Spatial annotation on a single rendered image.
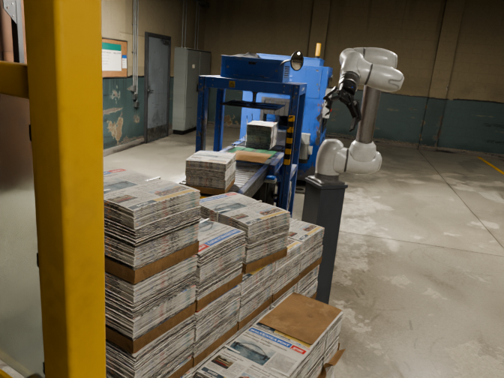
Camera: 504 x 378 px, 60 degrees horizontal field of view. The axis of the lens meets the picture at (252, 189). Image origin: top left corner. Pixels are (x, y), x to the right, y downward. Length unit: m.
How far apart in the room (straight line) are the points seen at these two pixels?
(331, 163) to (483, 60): 9.29
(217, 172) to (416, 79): 9.01
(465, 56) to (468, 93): 0.85
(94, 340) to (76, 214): 0.28
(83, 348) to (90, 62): 0.55
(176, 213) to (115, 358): 0.50
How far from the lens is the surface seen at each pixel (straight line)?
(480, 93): 11.81
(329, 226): 2.87
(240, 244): 1.70
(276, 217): 1.91
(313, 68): 6.29
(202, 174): 2.97
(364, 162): 2.75
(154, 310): 1.40
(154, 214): 1.25
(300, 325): 2.01
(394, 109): 11.49
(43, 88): 0.81
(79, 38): 0.80
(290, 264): 2.19
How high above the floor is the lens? 1.68
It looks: 16 degrees down
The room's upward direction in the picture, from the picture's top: 5 degrees clockwise
